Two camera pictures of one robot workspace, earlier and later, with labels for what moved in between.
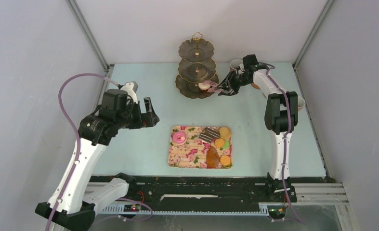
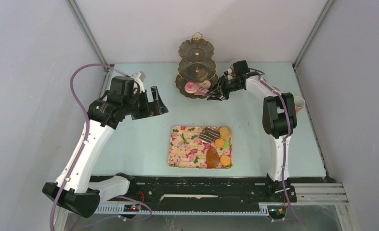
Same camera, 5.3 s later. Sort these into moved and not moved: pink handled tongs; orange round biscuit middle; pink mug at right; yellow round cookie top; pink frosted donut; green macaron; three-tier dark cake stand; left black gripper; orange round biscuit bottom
Moved: pink frosted donut; left black gripper; pink handled tongs
Not moved: green macaron; orange round biscuit bottom; three-tier dark cake stand; pink mug at right; yellow round cookie top; orange round biscuit middle
